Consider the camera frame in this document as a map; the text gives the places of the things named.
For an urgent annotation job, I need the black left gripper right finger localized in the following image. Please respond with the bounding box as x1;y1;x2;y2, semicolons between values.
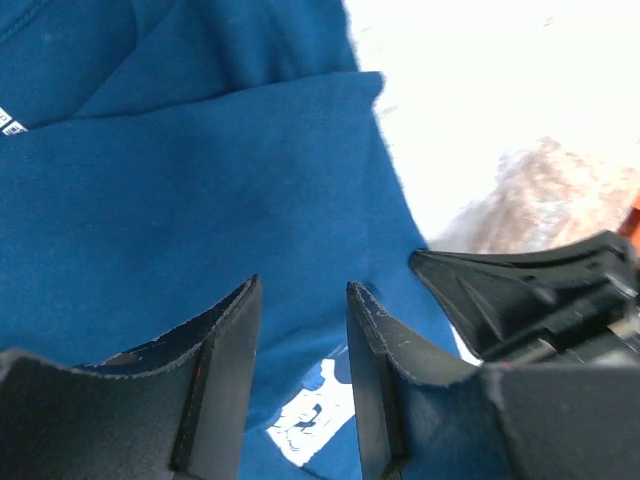
346;283;639;479

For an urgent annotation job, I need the orange plastic basket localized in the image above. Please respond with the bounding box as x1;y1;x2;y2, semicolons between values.
618;205;640;246

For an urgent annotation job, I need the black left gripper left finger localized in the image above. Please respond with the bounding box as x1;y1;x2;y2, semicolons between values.
1;277;262;479

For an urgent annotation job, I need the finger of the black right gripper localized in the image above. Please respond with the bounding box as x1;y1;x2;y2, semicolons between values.
409;242;635;360

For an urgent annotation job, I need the blue t shirt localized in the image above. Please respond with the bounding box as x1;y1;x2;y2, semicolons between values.
1;1;456;479

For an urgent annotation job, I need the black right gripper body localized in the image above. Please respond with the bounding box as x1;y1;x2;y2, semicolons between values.
499;279;639;365

